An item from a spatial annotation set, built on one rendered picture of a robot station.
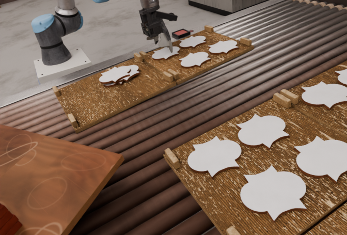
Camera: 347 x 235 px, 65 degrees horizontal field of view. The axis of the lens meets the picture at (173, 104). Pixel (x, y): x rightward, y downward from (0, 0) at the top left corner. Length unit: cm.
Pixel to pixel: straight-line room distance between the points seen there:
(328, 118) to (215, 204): 42
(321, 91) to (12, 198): 88
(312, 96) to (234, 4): 355
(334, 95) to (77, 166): 75
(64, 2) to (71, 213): 117
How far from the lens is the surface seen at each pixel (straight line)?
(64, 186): 64
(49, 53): 157
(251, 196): 64
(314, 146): 76
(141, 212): 68
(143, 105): 100
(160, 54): 129
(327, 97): 94
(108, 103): 104
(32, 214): 63
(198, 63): 115
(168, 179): 73
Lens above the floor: 147
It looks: 35 degrees down
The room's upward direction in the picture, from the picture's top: 12 degrees counter-clockwise
